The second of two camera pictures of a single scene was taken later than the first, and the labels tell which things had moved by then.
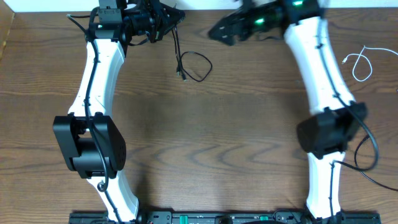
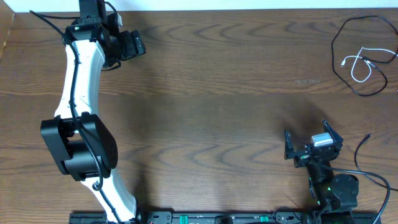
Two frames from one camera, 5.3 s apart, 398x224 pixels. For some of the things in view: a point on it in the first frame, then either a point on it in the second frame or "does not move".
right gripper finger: x=226 y=29 -> x=336 y=139
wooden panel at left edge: x=7 y=15 does not move
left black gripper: x=160 y=15 -> x=132 y=50
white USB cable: x=360 y=55 does not move
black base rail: x=223 y=217 does not move
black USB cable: x=369 y=178 does not move
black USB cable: x=180 y=68 -> x=369 y=60
